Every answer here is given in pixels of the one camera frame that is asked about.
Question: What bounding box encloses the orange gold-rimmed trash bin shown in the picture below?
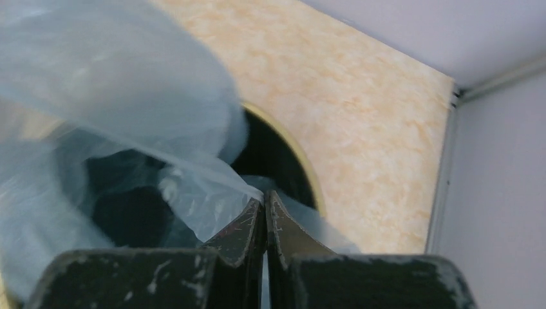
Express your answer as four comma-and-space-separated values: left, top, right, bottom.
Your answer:
1, 103, 320, 308

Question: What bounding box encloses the right aluminium corner post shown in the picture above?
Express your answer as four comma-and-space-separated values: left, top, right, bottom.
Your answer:
450, 54, 545, 109

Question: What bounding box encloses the translucent blue plastic trash bag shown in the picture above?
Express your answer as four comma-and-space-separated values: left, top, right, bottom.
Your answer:
1, 1, 358, 308

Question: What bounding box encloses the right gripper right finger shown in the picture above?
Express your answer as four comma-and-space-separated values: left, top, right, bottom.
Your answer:
265, 191, 478, 308

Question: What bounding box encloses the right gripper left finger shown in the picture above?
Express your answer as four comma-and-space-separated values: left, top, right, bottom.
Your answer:
25, 200, 265, 308

